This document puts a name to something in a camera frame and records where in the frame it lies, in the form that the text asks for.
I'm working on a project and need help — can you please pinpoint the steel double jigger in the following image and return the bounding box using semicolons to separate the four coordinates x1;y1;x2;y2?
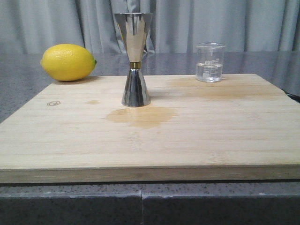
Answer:
114;13;152;107

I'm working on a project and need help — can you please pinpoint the glass beaker with clear liquid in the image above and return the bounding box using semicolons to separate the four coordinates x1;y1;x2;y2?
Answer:
195;42;226;83

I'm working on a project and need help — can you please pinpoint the grey curtain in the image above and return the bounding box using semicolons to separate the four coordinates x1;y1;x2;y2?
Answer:
0;0;300;54

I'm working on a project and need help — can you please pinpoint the wooden cutting board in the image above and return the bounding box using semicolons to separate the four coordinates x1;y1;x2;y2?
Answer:
0;74;300;183

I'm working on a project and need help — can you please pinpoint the yellow lemon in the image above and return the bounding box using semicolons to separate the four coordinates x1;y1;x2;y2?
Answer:
40;44;97;82

